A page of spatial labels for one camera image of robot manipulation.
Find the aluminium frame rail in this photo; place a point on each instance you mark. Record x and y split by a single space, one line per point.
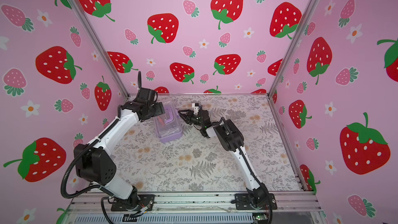
292 207

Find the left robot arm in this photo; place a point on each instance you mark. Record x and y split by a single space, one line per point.
93 161

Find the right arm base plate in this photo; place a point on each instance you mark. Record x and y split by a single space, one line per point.
247 202

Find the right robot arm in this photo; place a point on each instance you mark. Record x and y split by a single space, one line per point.
232 141

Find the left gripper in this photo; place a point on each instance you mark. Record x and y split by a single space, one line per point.
160 108

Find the purple plastic tool box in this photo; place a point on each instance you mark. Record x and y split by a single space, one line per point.
168 126

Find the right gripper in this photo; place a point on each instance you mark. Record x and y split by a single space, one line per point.
190 114

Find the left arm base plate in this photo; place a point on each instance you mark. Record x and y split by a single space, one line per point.
134 203

